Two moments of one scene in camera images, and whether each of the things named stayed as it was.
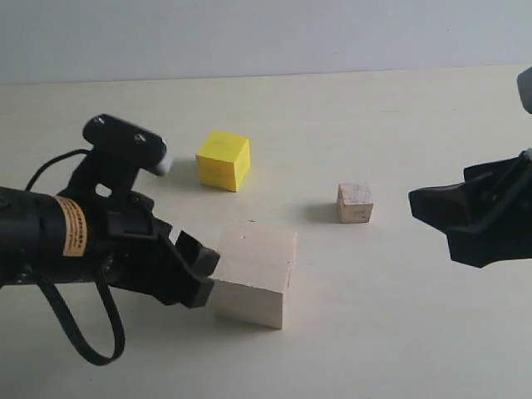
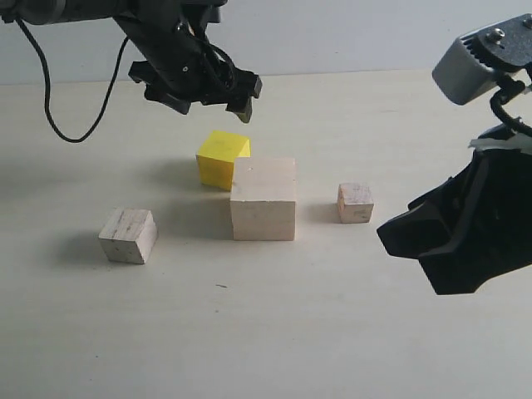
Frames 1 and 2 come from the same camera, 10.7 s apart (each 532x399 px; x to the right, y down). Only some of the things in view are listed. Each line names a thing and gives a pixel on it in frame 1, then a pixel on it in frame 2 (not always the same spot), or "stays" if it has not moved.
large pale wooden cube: x=253 y=273 to x=263 y=199
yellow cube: x=224 y=160 stays
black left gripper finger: x=199 y=259 to x=171 y=100
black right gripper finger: x=506 y=238 to x=463 y=269
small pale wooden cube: x=355 y=203 stays
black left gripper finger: x=196 y=292 to x=243 y=110
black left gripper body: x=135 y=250 to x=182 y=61
